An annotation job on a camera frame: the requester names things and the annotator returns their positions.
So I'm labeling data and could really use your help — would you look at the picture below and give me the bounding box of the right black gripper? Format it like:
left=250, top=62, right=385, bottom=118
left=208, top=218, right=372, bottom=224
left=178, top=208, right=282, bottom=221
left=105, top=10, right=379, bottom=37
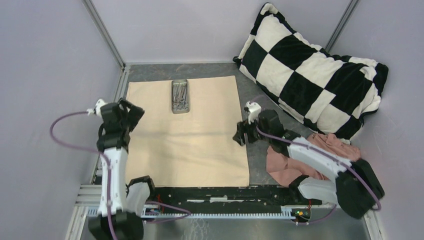
left=232, top=113, right=272, bottom=146

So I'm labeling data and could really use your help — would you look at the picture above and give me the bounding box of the metal instrument tray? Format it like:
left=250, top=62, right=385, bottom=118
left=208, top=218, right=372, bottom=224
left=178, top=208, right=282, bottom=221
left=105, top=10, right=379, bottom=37
left=171, top=79, right=190, bottom=115

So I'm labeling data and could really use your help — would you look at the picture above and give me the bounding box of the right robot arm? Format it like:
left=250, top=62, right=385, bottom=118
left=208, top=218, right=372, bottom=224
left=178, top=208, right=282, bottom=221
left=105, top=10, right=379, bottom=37
left=232, top=102, right=385, bottom=219

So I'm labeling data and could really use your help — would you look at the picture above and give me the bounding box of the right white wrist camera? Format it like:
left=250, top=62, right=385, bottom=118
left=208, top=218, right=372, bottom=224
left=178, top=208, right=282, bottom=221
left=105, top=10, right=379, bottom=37
left=244, top=101, right=262, bottom=124

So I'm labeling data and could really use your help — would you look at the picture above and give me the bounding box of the black white checkered pillow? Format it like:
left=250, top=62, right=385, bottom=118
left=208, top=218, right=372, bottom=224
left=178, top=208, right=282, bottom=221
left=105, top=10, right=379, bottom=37
left=233, top=2, right=389, bottom=143

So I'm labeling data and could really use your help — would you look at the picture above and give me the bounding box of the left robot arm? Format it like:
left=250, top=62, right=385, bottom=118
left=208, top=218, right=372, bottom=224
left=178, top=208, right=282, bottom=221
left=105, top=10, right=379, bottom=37
left=88, top=98, right=157, bottom=240

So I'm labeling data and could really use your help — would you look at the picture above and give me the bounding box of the beige cloth wrap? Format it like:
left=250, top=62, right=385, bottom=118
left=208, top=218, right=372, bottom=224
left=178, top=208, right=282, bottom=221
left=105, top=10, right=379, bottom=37
left=125, top=75, right=250, bottom=188

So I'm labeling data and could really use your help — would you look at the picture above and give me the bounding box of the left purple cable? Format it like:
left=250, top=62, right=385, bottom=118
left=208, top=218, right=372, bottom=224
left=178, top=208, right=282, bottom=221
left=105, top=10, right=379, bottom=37
left=49, top=110, right=192, bottom=240

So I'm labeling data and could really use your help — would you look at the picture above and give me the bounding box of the pink crumpled cloth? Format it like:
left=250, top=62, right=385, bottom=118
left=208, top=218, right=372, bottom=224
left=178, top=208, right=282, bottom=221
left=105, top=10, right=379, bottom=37
left=266, top=133, right=361, bottom=187

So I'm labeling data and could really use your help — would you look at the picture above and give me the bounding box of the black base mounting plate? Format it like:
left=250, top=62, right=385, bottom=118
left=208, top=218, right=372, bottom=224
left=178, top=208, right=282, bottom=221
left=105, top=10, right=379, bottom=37
left=149, top=185, right=323, bottom=215

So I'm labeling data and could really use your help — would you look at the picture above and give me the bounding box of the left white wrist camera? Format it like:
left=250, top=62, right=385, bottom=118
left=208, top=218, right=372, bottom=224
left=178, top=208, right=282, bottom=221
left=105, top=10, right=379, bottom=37
left=86, top=98, right=107, bottom=117

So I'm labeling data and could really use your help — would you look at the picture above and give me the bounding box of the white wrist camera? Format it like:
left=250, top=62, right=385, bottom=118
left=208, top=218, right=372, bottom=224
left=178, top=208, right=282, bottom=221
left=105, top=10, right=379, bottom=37
left=244, top=101, right=262, bottom=124
left=86, top=98, right=107, bottom=117

